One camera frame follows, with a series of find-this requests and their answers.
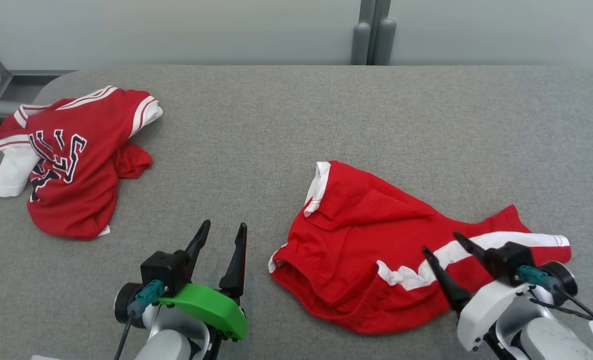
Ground red Bulls jersey shirt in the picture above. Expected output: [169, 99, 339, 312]
[0, 86, 164, 241]

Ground red shorts with white stripe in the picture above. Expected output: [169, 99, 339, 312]
[268, 160, 572, 335]

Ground grey partition post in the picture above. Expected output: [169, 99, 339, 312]
[351, 0, 397, 66]

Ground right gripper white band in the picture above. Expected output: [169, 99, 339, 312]
[422, 232, 527, 352]

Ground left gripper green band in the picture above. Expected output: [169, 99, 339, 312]
[159, 220, 248, 342]

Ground left arm cable teal plug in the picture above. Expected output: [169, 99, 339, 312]
[114, 280, 165, 360]

